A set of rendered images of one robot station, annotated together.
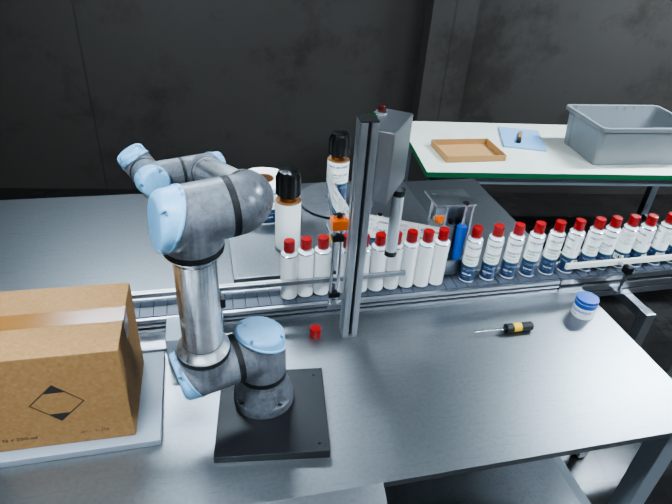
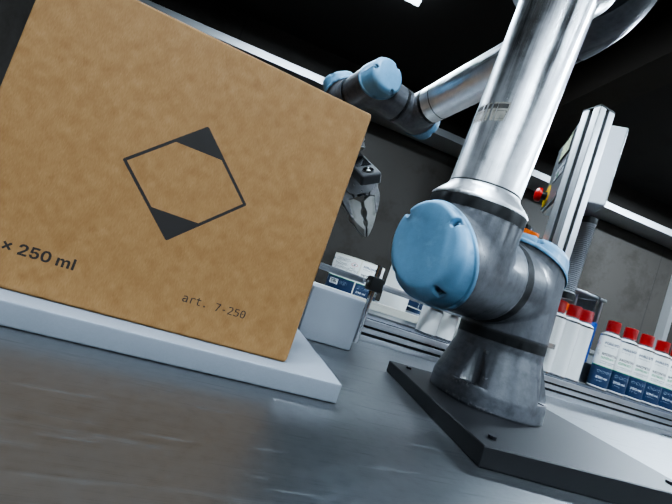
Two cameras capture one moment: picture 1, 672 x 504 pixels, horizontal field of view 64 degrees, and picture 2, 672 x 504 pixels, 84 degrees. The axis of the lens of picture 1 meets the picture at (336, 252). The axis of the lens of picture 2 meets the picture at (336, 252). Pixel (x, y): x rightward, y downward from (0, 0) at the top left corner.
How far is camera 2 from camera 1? 115 cm
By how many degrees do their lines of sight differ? 36
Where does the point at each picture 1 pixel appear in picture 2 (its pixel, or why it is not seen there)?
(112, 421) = (264, 296)
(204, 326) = (540, 122)
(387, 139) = (619, 133)
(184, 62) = not seen: hidden behind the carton
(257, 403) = (514, 379)
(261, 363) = (549, 284)
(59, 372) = (245, 103)
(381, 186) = (602, 184)
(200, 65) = not seen: hidden behind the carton
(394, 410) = not seen: outside the picture
